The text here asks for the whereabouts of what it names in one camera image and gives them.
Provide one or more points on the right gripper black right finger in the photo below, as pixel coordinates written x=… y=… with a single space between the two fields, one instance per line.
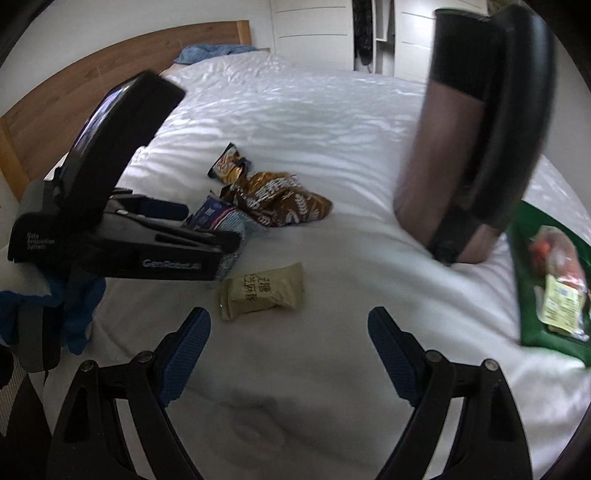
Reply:
x=490 y=441

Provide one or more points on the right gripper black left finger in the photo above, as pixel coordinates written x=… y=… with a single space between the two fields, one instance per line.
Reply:
x=88 y=440

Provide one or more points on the blue white snack bag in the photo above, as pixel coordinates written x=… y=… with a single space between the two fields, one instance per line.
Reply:
x=219 y=215

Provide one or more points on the dark butter cookie packet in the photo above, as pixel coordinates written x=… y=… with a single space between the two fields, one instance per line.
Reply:
x=229 y=166

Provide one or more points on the brown oat snack bag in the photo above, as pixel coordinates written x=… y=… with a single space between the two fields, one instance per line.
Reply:
x=276 y=199

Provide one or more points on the beige sesame snack packet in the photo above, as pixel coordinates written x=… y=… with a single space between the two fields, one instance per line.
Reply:
x=254 y=292

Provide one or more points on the clear bag colourful snacks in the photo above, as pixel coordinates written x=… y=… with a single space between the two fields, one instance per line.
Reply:
x=560 y=302

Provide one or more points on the blue white gloved left hand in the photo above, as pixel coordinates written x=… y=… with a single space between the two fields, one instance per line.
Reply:
x=40 y=315

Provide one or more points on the phone on left gripper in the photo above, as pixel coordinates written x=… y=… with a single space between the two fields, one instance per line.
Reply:
x=127 y=118

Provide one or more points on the wooden headboard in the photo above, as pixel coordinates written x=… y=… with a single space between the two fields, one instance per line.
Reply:
x=42 y=126

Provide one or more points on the blue towel on bed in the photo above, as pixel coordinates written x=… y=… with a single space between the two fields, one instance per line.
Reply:
x=195 y=53

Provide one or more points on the white bed duvet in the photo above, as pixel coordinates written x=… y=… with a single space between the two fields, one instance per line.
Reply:
x=284 y=394

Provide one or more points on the green tray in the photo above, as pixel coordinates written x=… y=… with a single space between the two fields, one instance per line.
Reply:
x=534 y=333

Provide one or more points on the white wardrobe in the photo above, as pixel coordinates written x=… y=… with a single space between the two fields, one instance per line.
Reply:
x=391 y=38

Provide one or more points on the black and bronze kettle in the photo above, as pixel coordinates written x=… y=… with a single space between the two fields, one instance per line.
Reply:
x=483 y=123

